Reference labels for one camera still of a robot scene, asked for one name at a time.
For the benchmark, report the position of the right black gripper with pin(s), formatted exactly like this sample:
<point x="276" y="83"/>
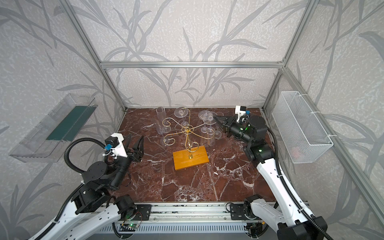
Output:
<point x="229" y="124"/>

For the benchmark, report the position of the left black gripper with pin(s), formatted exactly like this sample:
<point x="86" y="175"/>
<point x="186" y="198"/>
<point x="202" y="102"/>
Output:
<point x="130" y="153"/>

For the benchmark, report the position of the clear wine glass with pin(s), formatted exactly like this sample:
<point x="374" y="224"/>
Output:
<point x="164" y="139"/>
<point x="203" y="115"/>
<point x="183" y="117"/>
<point x="161" y="115"/>
<point x="210" y="131"/>

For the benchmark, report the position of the round wine glass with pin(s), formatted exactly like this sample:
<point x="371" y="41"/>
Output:
<point x="218" y="131"/>

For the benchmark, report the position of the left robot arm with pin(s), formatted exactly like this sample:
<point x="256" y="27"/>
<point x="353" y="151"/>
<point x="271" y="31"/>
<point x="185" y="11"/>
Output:
<point x="90" y="206"/>

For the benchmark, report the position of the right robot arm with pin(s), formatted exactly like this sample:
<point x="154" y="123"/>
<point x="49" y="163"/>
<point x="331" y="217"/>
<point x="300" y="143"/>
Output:
<point x="294" y="220"/>

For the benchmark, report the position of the yellow wooden rack base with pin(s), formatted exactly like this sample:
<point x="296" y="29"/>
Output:
<point x="185" y="159"/>

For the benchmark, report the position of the green circuit board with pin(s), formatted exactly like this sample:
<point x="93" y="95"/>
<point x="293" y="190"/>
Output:
<point x="130" y="227"/>

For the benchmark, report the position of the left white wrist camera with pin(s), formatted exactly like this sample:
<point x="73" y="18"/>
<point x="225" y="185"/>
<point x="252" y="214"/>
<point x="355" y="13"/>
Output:
<point x="114" y="146"/>

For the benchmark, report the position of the gold wire glass rack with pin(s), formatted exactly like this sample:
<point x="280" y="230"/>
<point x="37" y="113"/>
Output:
<point x="189" y="144"/>

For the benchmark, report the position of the clear plastic wall bin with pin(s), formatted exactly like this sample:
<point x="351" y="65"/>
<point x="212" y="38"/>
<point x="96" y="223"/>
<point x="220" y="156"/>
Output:
<point x="47" y="142"/>

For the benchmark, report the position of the white wire mesh basket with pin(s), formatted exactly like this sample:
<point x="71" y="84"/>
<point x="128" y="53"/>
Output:
<point x="304" y="136"/>

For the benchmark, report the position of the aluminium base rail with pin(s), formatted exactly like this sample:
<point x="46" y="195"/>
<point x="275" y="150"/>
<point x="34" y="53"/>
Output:
<point x="190" y="218"/>

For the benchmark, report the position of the aluminium frame struts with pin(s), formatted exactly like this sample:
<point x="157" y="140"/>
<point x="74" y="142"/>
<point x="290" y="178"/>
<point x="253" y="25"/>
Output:
<point x="361" y="181"/>

